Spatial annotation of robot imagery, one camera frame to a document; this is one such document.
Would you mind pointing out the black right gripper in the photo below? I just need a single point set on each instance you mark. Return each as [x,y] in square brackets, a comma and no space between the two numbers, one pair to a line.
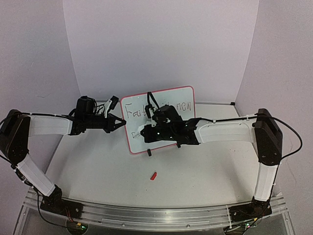
[146,133]

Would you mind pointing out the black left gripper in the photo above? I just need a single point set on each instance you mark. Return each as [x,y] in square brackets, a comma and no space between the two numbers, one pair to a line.
[110,125]

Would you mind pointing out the red marker cap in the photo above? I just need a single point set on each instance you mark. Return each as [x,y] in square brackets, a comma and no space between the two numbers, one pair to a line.
[153,176]

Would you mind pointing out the pink framed whiteboard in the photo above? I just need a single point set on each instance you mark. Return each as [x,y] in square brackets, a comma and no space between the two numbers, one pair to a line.
[133,111]

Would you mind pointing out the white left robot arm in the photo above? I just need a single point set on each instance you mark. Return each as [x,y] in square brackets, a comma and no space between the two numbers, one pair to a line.
[18,128]

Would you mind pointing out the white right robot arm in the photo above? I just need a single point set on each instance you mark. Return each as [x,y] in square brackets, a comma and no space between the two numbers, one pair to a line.
[260,130]

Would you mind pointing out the wire whiteboard stand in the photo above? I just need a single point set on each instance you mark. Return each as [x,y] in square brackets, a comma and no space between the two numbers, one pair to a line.
[149,152]

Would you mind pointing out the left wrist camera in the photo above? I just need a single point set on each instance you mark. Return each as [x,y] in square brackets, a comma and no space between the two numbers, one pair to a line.
[110,104]

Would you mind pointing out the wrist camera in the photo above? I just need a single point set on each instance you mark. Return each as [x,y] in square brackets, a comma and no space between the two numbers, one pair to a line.
[110,104]
[149,108]

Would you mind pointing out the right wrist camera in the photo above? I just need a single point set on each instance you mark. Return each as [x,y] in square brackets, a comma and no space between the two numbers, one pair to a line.
[149,108]

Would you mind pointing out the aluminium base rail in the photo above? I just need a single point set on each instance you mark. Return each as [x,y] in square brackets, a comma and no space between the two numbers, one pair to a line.
[155,219]

